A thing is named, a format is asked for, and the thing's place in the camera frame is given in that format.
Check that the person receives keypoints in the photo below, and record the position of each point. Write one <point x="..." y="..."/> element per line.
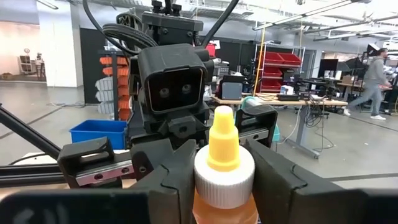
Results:
<point x="373" y="74"/>

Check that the wooden workbench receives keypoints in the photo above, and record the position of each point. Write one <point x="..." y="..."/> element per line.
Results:
<point x="311" y="102"/>

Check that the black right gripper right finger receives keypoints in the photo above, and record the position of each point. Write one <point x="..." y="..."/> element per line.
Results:
<point x="311" y="205"/>

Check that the blue plastic bin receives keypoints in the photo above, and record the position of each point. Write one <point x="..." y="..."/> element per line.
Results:
<point x="96" y="130"/>

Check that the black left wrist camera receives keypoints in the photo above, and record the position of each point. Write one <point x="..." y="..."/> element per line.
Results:
<point x="174" y="84"/>

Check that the orange bottle yellow cap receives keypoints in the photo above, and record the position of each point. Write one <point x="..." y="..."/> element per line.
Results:
<point x="224" y="186"/>

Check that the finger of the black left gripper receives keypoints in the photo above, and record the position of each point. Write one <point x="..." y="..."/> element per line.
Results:
<point x="149" y="158"/>

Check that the orange and grey bin rack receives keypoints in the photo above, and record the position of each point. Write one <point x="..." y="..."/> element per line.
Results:
<point x="122" y="90"/>

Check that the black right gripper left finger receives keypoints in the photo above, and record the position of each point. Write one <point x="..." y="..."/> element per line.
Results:
<point x="93" y="208"/>

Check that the shelf with red bins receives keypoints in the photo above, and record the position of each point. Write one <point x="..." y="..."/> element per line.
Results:
<point x="280" y="57"/>

